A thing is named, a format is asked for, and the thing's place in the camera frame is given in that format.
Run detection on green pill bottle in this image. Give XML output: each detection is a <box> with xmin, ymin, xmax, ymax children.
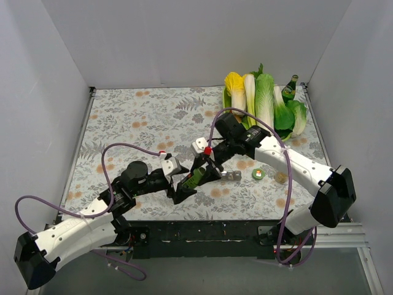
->
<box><xmin>179</xmin><ymin>167</ymin><xmax>206</xmax><ymax>189</ymax></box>

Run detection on grey weekly pill organizer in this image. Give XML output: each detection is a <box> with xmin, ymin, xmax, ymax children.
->
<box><xmin>221</xmin><ymin>170</ymin><xmax>242</xmax><ymax>181</ymax></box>

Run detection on green bottle cap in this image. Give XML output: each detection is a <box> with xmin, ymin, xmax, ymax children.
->
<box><xmin>252</xmin><ymin>168</ymin><xmax>265</xmax><ymax>181</ymax></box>

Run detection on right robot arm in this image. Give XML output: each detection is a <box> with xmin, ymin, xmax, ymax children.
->
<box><xmin>191</xmin><ymin>113</ymin><xmax>356</xmax><ymax>245</ymax></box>

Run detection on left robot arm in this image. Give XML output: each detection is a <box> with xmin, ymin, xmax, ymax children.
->
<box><xmin>14</xmin><ymin>158</ymin><xmax>191</xmax><ymax>290</ymax></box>

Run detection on green vegetable tray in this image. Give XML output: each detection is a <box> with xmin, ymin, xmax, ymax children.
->
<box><xmin>223</xmin><ymin>88</ymin><xmax>292</xmax><ymax>141</ymax></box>

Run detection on small clear pill bottle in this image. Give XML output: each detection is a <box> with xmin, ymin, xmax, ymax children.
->
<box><xmin>274</xmin><ymin>172</ymin><xmax>288</xmax><ymax>184</ymax></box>

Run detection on bok choy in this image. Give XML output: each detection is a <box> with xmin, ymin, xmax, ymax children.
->
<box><xmin>274</xmin><ymin>85</ymin><xmax>295</xmax><ymax>130</ymax></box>

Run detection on floral table mat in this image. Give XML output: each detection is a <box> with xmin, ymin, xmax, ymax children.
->
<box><xmin>61</xmin><ymin>86</ymin><xmax>313</xmax><ymax>221</ymax></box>

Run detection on yellow napa cabbage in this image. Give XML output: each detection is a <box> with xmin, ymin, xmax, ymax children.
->
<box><xmin>223</xmin><ymin>72</ymin><xmax>247</xmax><ymax>111</ymax></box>

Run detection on white green leek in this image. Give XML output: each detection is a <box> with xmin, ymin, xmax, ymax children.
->
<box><xmin>244</xmin><ymin>74</ymin><xmax>255</xmax><ymax>116</ymax></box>

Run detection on large green napa cabbage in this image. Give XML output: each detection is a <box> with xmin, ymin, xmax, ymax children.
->
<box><xmin>255</xmin><ymin>73</ymin><xmax>274</xmax><ymax>128</ymax></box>

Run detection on green lettuce leaf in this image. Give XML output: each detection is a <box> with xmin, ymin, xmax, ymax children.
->
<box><xmin>287</xmin><ymin>100</ymin><xmax>307</xmax><ymax>138</ymax></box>

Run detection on green glass bottle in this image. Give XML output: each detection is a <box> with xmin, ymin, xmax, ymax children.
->
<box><xmin>281</xmin><ymin>74</ymin><xmax>298</xmax><ymax>104</ymax></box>

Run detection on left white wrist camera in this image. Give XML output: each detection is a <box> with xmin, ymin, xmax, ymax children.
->
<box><xmin>159</xmin><ymin>152</ymin><xmax>182</xmax><ymax>181</ymax></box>

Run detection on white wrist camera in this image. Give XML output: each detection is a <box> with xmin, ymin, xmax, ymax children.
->
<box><xmin>191</xmin><ymin>137</ymin><xmax>213</xmax><ymax>158</ymax></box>
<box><xmin>159</xmin><ymin>152</ymin><xmax>182</xmax><ymax>181</ymax></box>

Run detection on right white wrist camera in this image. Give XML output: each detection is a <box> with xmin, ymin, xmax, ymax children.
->
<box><xmin>191</xmin><ymin>137</ymin><xmax>213</xmax><ymax>158</ymax></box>

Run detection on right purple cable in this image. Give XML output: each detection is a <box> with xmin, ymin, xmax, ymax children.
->
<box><xmin>207</xmin><ymin>107</ymin><xmax>317</xmax><ymax>267</ymax></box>

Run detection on purple cable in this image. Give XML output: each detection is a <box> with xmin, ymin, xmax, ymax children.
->
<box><xmin>207</xmin><ymin>107</ymin><xmax>317</xmax><ymax>267</ymax></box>
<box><xmin>14</xmin><ymin>143</ymin><xmax>168</xmax><ymax>281</ymax></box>

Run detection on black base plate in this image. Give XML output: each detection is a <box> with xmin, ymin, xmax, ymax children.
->
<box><xmin>95</xmin><ymin>219</ymin><xmax>317</xmax><ymax>259</ymax></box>

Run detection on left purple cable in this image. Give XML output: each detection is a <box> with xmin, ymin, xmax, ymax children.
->
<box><xmin>14</xmin><ymin>143</ymin><xmax>168</xmax><ymax>281</ymax></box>

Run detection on aluminium rail frame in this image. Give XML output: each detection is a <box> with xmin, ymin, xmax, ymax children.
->
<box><xmin>25</xmin><ymin>82</ymin><xmax>384</xmax><ymax>295</ymax></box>

